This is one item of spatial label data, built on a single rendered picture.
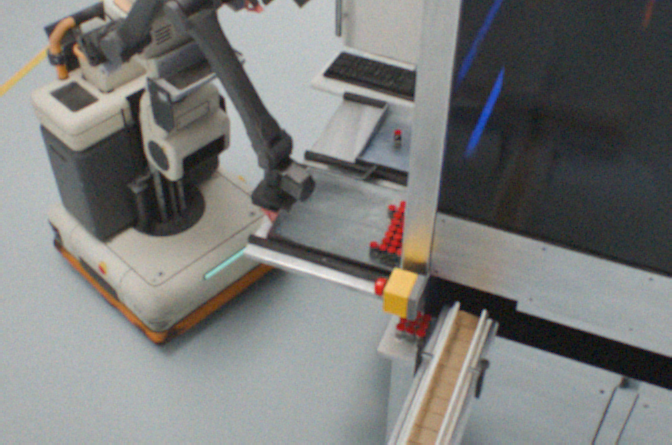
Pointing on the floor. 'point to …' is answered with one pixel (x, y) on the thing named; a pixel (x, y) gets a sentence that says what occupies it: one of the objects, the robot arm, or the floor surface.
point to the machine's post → (430, 124)
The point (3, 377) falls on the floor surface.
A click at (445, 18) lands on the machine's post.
